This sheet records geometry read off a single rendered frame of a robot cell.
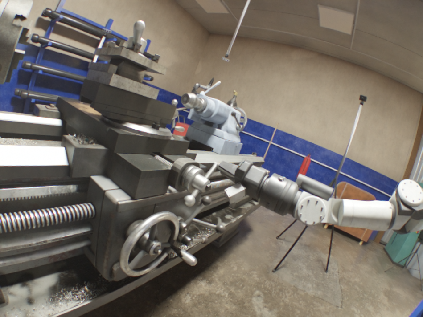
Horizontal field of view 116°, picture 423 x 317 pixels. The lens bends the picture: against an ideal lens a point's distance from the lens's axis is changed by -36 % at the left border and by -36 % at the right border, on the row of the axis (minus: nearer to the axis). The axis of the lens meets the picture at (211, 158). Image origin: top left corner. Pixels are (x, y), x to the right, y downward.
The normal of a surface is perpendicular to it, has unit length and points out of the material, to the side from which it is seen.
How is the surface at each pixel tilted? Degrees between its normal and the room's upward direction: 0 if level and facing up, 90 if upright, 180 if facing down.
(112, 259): 90
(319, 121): 90
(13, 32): 86
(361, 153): 90
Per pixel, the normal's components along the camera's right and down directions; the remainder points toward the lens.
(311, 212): -0.41, -0.17
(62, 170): 0.81, 0.38
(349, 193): -0.58, -0.05
